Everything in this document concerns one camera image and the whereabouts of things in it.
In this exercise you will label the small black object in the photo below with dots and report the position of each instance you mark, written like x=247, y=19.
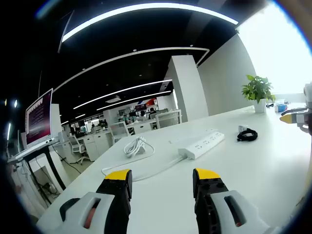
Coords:
x=270, y=106

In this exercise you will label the blue tissue box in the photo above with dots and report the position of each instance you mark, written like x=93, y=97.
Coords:
x=280, y=107

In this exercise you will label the white office chair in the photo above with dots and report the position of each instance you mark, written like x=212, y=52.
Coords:
x=76, y=146
x=119, y=130

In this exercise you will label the white desk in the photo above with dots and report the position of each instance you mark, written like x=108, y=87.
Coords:
x=161, y=207

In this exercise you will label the black-legged standing desk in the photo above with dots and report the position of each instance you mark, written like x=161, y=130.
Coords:
x=29, y=152

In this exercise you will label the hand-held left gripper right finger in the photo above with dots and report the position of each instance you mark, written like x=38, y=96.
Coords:
x=209, y=185

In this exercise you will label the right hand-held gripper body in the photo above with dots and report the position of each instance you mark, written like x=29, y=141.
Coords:
x=309, y=97

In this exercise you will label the white power strip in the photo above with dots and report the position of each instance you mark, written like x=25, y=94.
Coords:
x=202, y=146

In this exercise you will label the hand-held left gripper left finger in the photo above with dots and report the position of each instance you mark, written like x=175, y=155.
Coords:
x=117, y=185

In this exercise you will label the white mesh desk partition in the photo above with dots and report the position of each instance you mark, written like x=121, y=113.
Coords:
x=168, y=119

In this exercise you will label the green plant in white pot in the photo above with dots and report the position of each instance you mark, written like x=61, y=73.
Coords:
x=259, y=106

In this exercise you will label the laptop on stand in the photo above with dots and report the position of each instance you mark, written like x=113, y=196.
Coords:
x=39, y=119

